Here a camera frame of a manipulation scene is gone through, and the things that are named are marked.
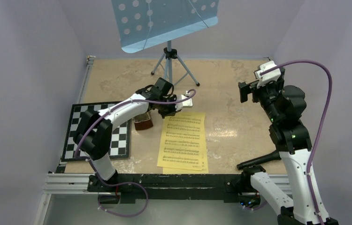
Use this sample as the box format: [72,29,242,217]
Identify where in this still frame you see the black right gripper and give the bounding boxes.
[238,77,284,124]

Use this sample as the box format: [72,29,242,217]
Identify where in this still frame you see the brown wooden metronome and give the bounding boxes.
[133,112,153,131]

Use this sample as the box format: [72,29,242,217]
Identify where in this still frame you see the yellow sheet music paper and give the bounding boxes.
[158,138,209,174]

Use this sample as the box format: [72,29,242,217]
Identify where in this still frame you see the blue tripod music stand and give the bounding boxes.
[111,0,219,86]

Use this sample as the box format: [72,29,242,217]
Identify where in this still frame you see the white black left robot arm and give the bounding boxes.
[74,78,181,192]

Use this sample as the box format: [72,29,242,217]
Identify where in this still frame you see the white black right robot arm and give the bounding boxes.
[238,81,338,225]

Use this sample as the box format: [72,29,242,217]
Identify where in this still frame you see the black white checkerboard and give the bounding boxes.
[61,101,132,162]

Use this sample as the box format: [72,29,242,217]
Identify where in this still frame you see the black cylindrical tube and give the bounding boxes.
[236,150,281,170]

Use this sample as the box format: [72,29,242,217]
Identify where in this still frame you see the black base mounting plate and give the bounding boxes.
[87,174,264,208]

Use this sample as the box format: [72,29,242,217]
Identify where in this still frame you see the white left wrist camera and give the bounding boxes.
[175,89,196,111]

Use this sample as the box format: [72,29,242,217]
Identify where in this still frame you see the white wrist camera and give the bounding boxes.
[175,89,196,111]
[254,61,282,88]

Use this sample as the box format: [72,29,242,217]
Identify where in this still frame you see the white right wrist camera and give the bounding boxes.
[254,61,282,88]

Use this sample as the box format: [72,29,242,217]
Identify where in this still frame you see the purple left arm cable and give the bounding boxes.
[74,89,197,218]

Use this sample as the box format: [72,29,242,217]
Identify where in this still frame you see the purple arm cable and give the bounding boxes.
[74,89,197,218]
[243,60,333,225]

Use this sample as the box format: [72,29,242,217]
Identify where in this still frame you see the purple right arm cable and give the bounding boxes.
[243,60,333,225]

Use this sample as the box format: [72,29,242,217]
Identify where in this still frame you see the aluminium frame rail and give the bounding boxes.
[40,173,316,195]

